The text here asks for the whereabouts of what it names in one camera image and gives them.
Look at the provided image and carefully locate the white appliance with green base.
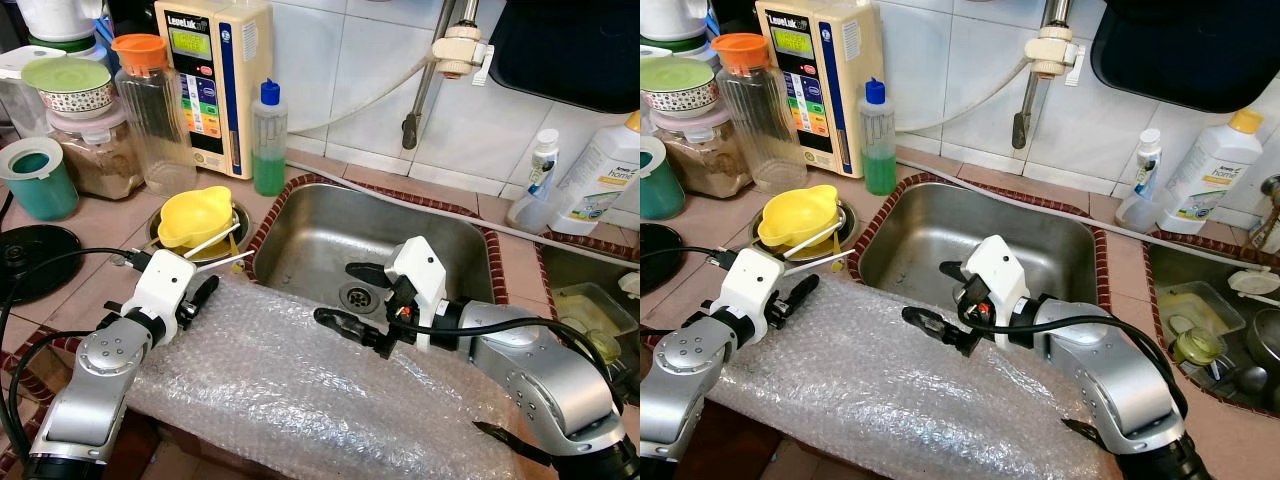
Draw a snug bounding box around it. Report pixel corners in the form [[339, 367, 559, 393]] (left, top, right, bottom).
[[15, 0, 106, 51], [640, 0, 713, 51]]

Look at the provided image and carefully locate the steel spoon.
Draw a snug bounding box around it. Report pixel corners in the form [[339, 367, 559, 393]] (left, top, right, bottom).
[[197, 253, 257, 274], [790, 250, 856, 273]]

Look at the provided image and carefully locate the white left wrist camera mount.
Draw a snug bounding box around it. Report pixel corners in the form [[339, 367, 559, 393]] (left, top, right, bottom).
[[715, 248, 786, 321], [122, 250, 198, 321]]

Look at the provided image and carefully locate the white detergent bottle yellow cap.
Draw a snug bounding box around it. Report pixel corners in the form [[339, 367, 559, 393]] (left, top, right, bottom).
[[548, 110, 641, 236], [1160, 108, 1266, 234]]

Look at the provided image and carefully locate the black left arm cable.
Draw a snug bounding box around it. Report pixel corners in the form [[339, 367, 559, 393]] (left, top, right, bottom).
[[0, 245, 151, 471], [640, 245, 736, 273]]

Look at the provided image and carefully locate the teal cup with white rim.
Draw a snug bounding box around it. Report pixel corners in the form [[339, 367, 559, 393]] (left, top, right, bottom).
[[0, 137, 79, 221], [640, 135, 687, 221]]

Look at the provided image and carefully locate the steel ladle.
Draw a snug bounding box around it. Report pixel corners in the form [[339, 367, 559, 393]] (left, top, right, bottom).
[[1205, 360, 1271, 396]]

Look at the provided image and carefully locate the white water hose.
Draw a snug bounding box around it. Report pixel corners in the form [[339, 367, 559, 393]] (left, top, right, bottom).
[[895, 55, 1280, 273], [285, 55, 641, 269]]

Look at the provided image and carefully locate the black round kettle base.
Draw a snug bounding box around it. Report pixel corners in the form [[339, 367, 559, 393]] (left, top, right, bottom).
[[0, 225, 83, 306], [640, 222, 683, 296]]

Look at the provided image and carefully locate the clear plastic container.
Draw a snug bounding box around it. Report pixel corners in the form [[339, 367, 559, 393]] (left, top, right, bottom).
[[553, 283, 638, 336], [1160, 280, 1246, 336]]

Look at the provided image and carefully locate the black hanging tray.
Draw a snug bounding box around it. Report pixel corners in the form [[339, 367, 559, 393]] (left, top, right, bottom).
[[1090, 0, 1280, 114], [487, 0, 641, 114]]

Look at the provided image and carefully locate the stainless steel sink basin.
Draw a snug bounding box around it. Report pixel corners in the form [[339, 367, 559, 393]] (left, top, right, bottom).
[[540, 245, 641, 391], [250, 178, 498, 331], [857, 178, 1101, 331], [1145, 235, 1280, 416]]

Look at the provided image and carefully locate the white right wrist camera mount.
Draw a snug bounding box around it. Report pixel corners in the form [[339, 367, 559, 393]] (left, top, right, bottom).
[[385, 238, 448, 351], [965, 235, 1031, 349]]

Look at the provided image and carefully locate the clear container of brown powder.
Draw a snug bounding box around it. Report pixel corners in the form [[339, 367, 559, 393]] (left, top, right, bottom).
[[662, 105, 756, 196], [45, 105, 146, 201]]

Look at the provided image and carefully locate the green glass cup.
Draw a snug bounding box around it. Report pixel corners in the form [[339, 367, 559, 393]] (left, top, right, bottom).
[[1172, 325, 1226, 369], [585, 328, 626, 366]]

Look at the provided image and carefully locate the clear bubble wrap sheet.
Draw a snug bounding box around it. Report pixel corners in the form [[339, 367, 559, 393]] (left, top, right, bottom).
[[125, 275, 541, 480], [705, 275, 1116, 480]]

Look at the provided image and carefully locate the faucet with cream diverter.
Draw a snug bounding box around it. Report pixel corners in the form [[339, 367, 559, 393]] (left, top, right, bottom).
[[1010, 0, 1086, 151], [400, 0, 496, 151]]

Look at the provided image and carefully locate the clear bottle with orange cap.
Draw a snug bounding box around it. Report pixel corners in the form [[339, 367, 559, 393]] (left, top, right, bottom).
[[110, 33, 199, 196], [712, 32, 809, 194]]

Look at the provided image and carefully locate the patterned bowl with green lid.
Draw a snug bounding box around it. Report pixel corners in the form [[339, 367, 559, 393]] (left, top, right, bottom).
[[20, 55, 114, 121], [640, 55, 733, 119]]

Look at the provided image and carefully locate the yellow plastic bowl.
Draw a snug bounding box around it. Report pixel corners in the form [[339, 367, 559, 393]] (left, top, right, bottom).
[[757, 184, 839, 249], [157, 185, 236, 251]]

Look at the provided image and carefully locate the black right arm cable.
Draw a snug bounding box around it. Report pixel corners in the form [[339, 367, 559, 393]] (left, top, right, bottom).
[[395, 315, 621, 411], [965, 312, 1191, 411]]

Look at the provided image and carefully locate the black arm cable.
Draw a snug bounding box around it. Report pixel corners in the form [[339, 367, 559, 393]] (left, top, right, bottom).
[[640, 245, 736, 273], [395, 315, 621, 411], [965, 312, 1191, 411], [0, 245, 151, 471]]

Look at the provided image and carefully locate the green liquid bottle blue cap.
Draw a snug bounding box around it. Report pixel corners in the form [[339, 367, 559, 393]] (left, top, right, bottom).
[[860, 77, 898, 197], [250, 78, 289, 198]]

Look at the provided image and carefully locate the cream water ionizer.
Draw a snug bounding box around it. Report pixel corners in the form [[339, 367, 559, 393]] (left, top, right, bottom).
[[153, 0, 274, 181], [755, 0, 886, 179]]

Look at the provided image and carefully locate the small stainless steel bowl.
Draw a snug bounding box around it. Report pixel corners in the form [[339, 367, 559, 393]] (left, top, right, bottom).
[[1243, 308, 1280, 371]]

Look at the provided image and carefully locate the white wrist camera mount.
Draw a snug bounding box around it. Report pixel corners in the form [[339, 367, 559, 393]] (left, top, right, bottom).
[[122, 250, 198, 321], [385, 238, 448, 351], [965, 235, 1031, 349], [715, 248, 786, 321]]

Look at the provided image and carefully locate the chrome faucet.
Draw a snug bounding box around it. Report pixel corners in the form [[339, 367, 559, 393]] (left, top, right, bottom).
[[1250, 175, 1280, 251]]

